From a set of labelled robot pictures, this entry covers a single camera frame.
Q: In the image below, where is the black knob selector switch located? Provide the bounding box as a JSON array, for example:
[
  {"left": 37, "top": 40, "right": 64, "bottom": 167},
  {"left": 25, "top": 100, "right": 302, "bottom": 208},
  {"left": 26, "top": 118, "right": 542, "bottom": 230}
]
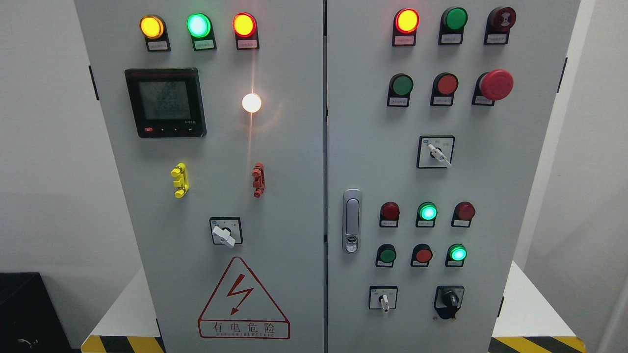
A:
[{"left": 434, "top": 285, "right": 465, "bottom": 320}]

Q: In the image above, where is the grey electrical cabinet left door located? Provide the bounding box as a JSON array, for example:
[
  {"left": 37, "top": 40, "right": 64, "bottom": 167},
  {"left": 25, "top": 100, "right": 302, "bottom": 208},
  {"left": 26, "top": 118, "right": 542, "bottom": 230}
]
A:
[{"left": 76, "top": 0, "right": 325, "bottom": 353}]

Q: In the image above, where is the white-handled selector switch left door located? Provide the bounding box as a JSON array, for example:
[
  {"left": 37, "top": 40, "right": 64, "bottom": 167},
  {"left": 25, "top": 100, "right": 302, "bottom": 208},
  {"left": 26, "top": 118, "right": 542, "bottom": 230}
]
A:
[{"left": 209, "top": 216, "right": 244, "bottom": 248}]

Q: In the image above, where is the white lever selector switch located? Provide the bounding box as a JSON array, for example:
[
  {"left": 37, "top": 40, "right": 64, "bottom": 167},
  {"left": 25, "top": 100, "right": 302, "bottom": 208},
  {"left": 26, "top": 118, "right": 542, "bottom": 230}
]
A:
[
  {"left": 368, "top": 285, "right": 398, "bottom": 312},
  {"left": 417, "top": 135, "right": 455, "bottom": 169}
]

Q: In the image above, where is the white lever selector switch lower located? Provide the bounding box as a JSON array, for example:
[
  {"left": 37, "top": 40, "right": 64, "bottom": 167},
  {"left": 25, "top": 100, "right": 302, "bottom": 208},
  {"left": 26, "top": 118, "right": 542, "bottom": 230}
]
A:
[{"left": 368, "top": 285, "right": 398, "bottom": 312}]

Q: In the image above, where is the red emergency stop mushroom button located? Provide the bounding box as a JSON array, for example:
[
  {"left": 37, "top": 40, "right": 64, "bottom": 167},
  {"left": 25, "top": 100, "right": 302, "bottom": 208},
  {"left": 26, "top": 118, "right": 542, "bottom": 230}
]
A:
[{"left": 471, "top": 69, "right": 514, "bottom": 106}]

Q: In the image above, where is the grey electrical cabinet right door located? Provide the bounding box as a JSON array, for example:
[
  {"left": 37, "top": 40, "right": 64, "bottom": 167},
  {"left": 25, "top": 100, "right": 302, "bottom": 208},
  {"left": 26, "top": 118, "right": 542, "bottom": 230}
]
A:
[{"left": 327, "top": 0, "right": 580, "bottom": 353}]

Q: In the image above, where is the yellow indicator light top left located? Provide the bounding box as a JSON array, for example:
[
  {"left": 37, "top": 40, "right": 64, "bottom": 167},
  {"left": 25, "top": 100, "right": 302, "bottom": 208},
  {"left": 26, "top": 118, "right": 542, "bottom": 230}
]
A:
[{"left": 139, "top": 14, "right": 171, "bottom": 52}]

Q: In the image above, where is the grey electrical cabinet door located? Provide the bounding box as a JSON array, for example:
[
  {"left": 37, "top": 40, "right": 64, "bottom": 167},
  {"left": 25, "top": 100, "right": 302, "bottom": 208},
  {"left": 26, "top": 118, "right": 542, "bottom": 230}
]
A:
[
  {"left": 327, "top": 0, "right": 580, "bottom": 353},
  {"left": 76, "top": 0, "right": 325, "bottom": 353}
]

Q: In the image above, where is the green lit indicator light middle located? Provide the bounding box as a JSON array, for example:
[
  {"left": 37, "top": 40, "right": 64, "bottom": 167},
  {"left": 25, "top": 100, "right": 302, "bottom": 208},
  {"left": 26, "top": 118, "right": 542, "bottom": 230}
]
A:
[{"left": 415, "top": 202, "right": 438, "bottom": 228}]

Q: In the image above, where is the white glowing indicator light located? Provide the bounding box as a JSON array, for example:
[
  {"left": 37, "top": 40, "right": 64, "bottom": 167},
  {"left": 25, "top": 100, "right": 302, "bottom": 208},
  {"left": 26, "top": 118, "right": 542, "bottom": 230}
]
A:
[{"left": 241, "top": 93, "right": 262, "bottom": 114}]

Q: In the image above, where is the green indicator light top left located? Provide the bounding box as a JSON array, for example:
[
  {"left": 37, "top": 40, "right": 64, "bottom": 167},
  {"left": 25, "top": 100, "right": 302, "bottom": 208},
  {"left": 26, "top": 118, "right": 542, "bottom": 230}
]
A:
[{"left": 186, "top": 13, "right": 217, "bottom": 51}]

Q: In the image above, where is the black digital power meter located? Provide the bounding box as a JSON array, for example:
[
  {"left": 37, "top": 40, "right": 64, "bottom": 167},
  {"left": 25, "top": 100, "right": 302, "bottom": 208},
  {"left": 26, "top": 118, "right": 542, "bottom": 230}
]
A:
[{"left": 124, "top": 68, "right": 207, "bottom": 138}]

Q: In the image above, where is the white cabinet base platform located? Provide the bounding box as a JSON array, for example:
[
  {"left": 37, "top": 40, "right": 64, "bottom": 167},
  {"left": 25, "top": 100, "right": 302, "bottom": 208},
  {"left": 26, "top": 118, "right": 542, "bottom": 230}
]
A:
[{"left": 80, "top": 263, "right": 587, "bottom": 353}]

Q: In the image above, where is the red push button lower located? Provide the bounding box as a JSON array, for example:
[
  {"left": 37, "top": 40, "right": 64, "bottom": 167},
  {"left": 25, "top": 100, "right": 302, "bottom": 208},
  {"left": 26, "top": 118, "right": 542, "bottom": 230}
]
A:
[{"left": 410, "top": 243, "right": 433, "bottom": 268}]

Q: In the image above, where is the white lever selector switch upper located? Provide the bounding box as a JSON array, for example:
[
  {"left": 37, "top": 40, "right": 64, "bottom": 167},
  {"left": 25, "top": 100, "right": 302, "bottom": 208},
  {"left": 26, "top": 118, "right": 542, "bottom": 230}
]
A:
[{"left": 417, "top": 135, "right": 455, "bottom": 169}]

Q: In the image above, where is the red-orange indicator light left door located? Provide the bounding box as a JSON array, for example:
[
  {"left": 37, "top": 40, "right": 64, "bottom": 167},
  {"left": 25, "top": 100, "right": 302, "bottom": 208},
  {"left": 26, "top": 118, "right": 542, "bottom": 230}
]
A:
[{"left": 233, "top": 13, "right": 260, "bottom": 50}]

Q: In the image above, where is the green illuminated button lower right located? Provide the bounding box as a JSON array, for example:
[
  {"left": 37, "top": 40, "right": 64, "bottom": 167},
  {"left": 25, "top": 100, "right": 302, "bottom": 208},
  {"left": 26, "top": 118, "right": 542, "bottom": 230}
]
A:
[{"left": 445, "top": 243, "right": 468, "bottom": 267}]

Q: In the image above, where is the silver door lock handle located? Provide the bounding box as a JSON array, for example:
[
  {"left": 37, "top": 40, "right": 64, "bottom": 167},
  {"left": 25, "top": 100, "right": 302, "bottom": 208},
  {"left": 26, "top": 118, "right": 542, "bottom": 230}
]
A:
[{"left": 342, "top": 189, "right": 363, "bottom": 254}]

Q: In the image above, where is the dark red indicator light left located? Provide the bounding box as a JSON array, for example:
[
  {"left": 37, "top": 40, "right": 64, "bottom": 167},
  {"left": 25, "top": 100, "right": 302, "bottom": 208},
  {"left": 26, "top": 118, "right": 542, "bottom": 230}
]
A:
[{"left": 379, "top": 202, "right": 400, "bottom": 228}]

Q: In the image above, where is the red high voltage warning sticker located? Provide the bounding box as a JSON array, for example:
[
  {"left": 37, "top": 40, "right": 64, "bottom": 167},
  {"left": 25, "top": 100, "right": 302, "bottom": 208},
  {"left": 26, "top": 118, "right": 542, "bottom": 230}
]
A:
[{"left": 197, "top": 256, "right": 291, "bottom": 340}]

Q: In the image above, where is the green indicator light top right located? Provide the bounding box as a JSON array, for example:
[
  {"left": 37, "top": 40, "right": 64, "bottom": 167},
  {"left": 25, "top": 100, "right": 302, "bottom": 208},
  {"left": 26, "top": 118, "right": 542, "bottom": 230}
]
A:
[{"left": 438, "top": 7, "right": 468, "bottom": 45}]

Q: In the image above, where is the red push button upper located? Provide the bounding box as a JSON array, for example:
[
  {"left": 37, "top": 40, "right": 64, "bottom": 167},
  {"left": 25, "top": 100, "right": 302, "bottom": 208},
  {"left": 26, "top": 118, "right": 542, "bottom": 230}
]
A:
[{"left": 430, "top": 72, "right": 458, "bottom": 106}]

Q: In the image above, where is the red-yellow indicator light right door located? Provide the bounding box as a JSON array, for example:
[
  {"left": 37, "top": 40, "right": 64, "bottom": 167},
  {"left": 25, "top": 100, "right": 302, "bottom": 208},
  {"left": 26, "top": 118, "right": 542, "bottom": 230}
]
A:
[{"left": 392, "top": 7, "right": 421, "bottom": 47}]

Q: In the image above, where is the red push button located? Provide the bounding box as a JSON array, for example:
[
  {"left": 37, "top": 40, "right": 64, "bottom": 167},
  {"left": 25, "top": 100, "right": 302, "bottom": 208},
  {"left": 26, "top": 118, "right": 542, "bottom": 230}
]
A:
[
  {"left": 410, "top": 243, "right": 433, "bottom": 268},
  {"left": 430, "top": 72, "right": 458, "bottom": 106}
]

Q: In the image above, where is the green push button upper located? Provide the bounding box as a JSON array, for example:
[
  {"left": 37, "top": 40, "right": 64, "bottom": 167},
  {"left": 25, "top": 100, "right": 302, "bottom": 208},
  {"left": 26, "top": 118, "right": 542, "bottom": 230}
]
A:
[{"left": 387, "top": 73, "right": 414, "bottom": 107}]

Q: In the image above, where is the red terminal connector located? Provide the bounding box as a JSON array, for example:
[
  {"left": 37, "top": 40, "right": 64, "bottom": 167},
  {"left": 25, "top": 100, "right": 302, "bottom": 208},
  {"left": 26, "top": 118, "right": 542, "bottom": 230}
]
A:
[{"left": 252, "top": 163, "right": 265, "bottom": 198}]

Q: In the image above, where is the yellow terminal connector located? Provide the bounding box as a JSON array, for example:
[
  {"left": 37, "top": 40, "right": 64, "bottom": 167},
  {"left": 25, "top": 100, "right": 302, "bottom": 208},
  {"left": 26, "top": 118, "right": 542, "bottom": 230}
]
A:
[{"left": 170, "top": 163, "right": 190, "bottom": 199}]

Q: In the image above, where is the black box lower left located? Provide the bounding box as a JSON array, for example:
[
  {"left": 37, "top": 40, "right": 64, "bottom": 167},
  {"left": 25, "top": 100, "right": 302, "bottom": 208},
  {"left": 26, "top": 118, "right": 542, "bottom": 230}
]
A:
[{"left": 0, "top": 273, "right": 72, "bottom": 353}]

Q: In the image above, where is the green push button lower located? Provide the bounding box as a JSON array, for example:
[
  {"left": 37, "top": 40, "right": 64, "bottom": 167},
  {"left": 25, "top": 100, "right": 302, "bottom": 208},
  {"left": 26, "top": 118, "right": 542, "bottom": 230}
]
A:
[{"left": 375, "top": 243, "right": 397, "bottom": 268}]

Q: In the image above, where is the green push button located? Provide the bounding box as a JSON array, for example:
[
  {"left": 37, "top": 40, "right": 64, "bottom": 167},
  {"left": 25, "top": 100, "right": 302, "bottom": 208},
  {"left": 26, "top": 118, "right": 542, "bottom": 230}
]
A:
[
  {"left": 387, "top": 73, "right": 414, "bottom": 107},
  {"left": 375, "top": 243, "right": 397, "bottom": 268}
]

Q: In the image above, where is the dark red buzzer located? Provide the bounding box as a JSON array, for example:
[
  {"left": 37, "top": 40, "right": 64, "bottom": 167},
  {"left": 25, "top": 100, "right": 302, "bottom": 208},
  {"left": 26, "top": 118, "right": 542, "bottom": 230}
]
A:
[{"left": 484, "top": 6, "right": 517, "bottom": 45}]

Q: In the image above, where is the red indicator light right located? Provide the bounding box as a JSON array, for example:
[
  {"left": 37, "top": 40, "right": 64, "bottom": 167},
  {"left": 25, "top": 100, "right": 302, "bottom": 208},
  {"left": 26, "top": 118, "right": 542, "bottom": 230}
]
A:
[{"left": 451, "top": 201, "right": 476, "bottom": 228}]

